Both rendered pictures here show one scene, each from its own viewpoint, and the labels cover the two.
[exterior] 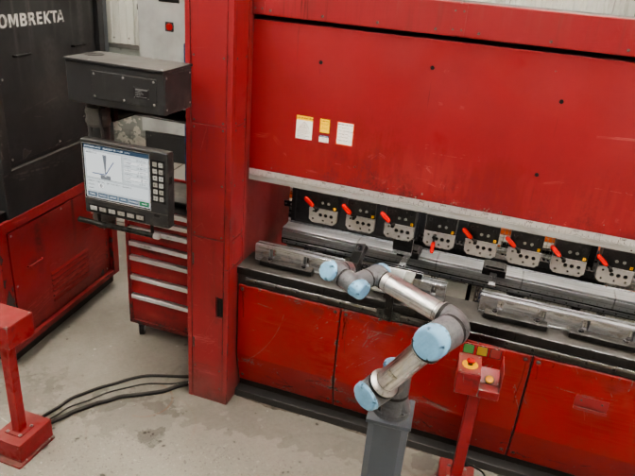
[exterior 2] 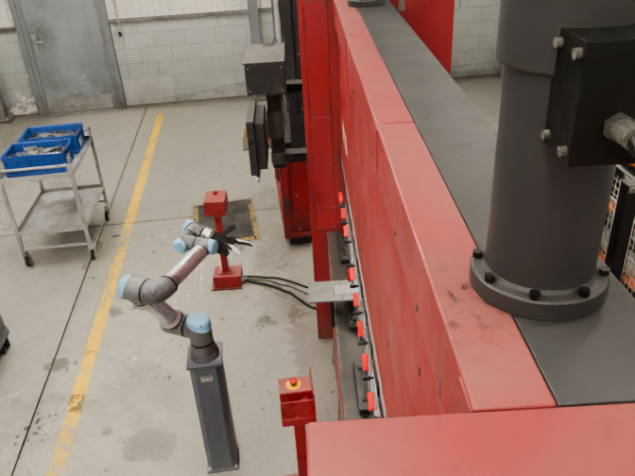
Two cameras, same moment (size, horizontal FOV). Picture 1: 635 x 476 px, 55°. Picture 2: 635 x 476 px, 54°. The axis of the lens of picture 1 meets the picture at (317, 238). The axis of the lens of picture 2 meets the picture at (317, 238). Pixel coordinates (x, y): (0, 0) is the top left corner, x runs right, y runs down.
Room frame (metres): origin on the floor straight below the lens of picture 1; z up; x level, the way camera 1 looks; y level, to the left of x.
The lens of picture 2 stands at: (1.84, -2.91, 2.83)
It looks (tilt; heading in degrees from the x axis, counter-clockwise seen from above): 30 degrees down; 72
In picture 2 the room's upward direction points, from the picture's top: 3 degrees counter-clockwise
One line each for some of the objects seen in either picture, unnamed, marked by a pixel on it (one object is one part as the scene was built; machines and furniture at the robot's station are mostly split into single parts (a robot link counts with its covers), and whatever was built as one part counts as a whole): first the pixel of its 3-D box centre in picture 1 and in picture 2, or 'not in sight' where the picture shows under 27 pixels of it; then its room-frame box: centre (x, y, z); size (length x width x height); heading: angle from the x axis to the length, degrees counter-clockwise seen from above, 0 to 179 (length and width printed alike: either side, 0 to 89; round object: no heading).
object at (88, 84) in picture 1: (131, 152); (270, 117); (2.77, 0.90, 1.53); 0.51 x 0.25 x 0.85; 74
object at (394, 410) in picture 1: (392, 399); (203, 347); (2.01, -0.36, 0.82); 0.15 x 0.15 x 0.10
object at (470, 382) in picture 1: (479, 370); (296, 396); (2.36, -0.80, 0.75); 0.20 x 0.16 x 0.18; 77
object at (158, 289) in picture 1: (180, 264); not in sight; (3.63, 0.89, 0.50); 0.50 x 0.50 x 1.00; 73
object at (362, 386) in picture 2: (514, 319); (362, 386); (2.61, -1.00, 0.89); 0.30 x 0.05 x 0.03; 73
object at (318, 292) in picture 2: (392, 280); (334, 291); (2.71, -0.39, 1.00); 0.26 x 0.18 x 0.01; 163
